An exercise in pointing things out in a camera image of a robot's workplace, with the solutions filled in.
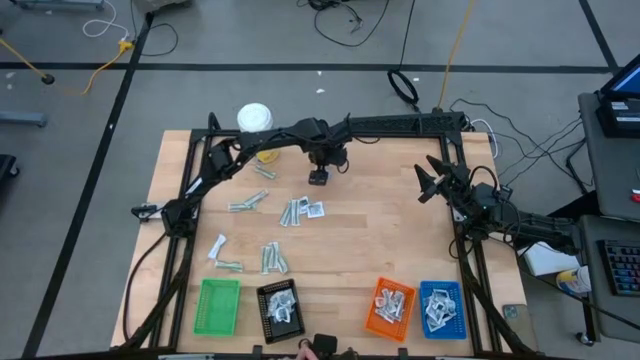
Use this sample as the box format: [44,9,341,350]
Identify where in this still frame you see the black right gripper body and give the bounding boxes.
[442,167,484,207]

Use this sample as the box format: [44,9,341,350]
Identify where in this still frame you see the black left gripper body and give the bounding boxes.
[305,142,350,174]

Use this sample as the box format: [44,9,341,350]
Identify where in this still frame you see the orange plastic basket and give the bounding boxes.
[364,276,417,344]

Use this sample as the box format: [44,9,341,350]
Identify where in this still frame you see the black plastic basket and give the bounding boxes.
[256,278,306,345]

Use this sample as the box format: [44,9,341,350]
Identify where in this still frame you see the black perforated bar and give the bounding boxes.
[347,110,468,135]

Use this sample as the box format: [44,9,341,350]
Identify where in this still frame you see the white-lidded wipes canister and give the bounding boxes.
[236,102,281,165]

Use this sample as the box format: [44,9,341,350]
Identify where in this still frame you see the grey phone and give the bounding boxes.
[501,302,531,346]

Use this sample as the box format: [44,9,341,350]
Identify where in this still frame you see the lying wipes canister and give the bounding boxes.
[556,266,594,296]

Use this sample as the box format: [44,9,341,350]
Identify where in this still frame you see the blue plastic basket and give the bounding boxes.
[418,280,468,342]

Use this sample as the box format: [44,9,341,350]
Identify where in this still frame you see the grey desk top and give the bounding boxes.
[578,92,640,224]

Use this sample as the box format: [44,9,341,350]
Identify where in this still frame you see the black device with labels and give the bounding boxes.
[594,97,640,140]

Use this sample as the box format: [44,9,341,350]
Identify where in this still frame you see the black keyboard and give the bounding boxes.
[597,239,640,297]

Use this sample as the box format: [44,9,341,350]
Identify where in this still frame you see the green plastic basket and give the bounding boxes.
[193,277,242,337]

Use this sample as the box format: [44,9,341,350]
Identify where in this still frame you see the black handheld device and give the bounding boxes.
[312,333,339,359]

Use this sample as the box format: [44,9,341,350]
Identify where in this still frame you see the monitor with blue screen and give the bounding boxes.
[599,52,640,101]

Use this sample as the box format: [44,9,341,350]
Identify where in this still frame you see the grey desk with keyboard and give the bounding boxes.
[577,214,640,344]

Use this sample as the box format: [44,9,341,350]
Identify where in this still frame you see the grey floor object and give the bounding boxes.
[132,0,194,14]

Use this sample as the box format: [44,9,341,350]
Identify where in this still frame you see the long grey floor bar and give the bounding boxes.
[12,0,106,12]

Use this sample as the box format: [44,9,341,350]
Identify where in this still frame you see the black chair base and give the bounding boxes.
[0,153,21,185]

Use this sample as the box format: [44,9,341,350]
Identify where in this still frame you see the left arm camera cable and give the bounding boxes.
[335,133,382,175]

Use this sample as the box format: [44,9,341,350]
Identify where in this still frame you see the white cable by table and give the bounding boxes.
[469,118,500,160]

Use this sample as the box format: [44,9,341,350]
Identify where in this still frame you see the black cable bundle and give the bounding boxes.
[448,97,596,194]

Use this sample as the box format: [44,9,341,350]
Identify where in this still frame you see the black coiled floor cable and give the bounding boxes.
[387,0,421,114]

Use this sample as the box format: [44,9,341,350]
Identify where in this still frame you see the yellow straight floor cable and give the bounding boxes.
[437,0,476,111]

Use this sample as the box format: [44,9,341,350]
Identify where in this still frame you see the black tangled floor cable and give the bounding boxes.
[297,0,392,49]

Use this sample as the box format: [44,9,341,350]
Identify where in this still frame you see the black looped floor cable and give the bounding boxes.
[130,0,180,57]

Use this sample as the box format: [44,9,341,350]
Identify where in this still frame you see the yellow floor cable with plug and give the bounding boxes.
[0,37,136,97]

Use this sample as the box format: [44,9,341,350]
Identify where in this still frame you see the white floor cable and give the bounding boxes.
[82,0,132,42]

